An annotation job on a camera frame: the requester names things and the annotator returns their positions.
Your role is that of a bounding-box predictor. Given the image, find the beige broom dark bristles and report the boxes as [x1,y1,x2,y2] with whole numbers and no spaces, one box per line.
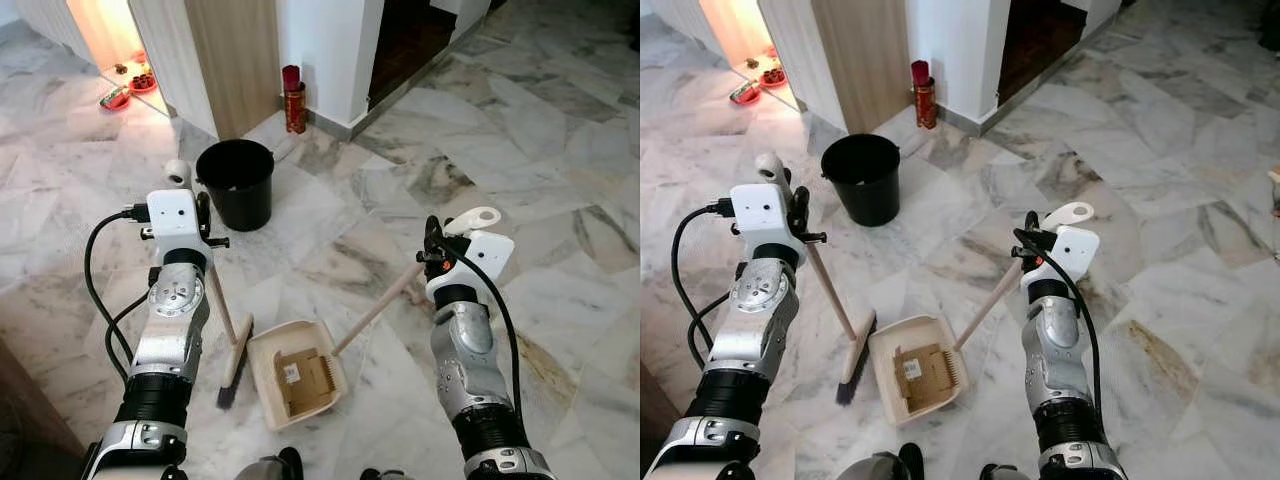
[754,152,878,406]
[165,158,255,409]

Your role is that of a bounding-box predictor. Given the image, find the beige long-handled dustpan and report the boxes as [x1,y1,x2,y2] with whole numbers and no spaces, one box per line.
[868,202,1095,429]
[246,207,503,433]

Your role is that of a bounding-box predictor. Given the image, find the black bucket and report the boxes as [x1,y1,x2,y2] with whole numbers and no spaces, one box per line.
[195,139,276,233]
[820,133,902,227]

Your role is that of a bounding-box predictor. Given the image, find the red tin canister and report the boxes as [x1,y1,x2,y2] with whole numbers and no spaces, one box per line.
[281,65,309,135]
[910,60,939,130]

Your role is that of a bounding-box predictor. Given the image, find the wooden cabinet panel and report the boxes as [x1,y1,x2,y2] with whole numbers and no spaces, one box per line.
[185,0,284,141]
[810,0,913,136]

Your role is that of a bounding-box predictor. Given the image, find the brown cardboard piece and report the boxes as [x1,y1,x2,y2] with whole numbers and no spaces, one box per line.
[275,347,336,419]
[893,343,959,413]

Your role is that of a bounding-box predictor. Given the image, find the dark wooden staircase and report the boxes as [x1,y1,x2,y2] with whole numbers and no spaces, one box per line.
[367,0,459,109]
[997,0,1086,106]

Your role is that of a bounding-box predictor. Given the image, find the robot left leg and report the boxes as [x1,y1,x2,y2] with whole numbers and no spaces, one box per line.
[835,445,926,480]

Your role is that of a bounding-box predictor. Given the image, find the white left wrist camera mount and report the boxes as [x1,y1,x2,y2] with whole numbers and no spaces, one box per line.
[729,183,807,266]
[147,190,213,263]

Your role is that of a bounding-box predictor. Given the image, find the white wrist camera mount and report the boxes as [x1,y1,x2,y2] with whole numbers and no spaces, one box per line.
[1020,225,1101,299]
[729,183,807,266]
[427,230,516,309]
[147,190,213,263]

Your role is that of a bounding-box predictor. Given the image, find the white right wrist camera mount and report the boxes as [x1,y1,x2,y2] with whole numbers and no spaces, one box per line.
[427,230,516,309]
[1020,225,1101,299]

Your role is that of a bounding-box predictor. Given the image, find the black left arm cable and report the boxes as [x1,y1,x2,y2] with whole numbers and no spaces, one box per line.
[84,205,151,381]
[670,200,736,371]

